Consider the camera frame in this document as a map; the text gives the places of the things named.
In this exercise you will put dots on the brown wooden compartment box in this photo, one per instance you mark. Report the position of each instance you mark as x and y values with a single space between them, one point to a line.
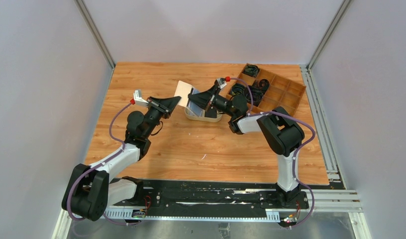
282 91

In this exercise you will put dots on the blue coiled belt left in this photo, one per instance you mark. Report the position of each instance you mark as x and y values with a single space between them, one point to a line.
237 89

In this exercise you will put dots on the right corner aluminium post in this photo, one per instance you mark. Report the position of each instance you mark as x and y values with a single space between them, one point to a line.
345 4

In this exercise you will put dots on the white leather card holder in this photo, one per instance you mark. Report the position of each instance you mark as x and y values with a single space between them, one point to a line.
183 90

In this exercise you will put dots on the aluminium front rail frame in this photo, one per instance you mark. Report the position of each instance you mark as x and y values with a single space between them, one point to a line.
336 199

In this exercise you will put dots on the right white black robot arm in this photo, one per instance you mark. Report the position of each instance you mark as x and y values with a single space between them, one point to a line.
283 135

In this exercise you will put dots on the beige oval tray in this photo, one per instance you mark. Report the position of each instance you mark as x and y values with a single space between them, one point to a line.
203 117

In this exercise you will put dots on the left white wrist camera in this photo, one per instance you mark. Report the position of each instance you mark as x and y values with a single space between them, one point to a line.
138 99

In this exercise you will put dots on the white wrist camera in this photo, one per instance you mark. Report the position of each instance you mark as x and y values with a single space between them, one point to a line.
221 82
138 99

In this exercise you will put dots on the black coiled belt middle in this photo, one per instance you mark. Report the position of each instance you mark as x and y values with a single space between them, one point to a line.
263 85

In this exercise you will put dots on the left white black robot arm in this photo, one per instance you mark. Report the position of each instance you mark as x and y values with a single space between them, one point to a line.
91 188

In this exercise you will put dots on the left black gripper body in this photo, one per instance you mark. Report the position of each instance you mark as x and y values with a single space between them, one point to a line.
155 113

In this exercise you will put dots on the black coiled belt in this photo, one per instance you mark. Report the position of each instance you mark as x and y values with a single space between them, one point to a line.
251 70
263 85

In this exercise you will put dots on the black coiled belt top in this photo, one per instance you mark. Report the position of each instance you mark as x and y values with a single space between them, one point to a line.
251 70

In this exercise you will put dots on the left corner aluminium post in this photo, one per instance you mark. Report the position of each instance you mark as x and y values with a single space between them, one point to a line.
84 11

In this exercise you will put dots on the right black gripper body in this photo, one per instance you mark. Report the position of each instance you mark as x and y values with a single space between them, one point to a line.
219 103

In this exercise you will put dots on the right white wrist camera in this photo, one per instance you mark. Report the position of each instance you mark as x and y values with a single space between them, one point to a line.
221 82

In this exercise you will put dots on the dark coiled belt front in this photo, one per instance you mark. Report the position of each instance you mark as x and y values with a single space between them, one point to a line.
253 95

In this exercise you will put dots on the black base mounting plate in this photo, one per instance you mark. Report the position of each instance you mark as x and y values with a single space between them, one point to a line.
218 200

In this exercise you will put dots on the corner aluminium post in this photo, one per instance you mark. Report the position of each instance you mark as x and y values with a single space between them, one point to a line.
345 4
84 11

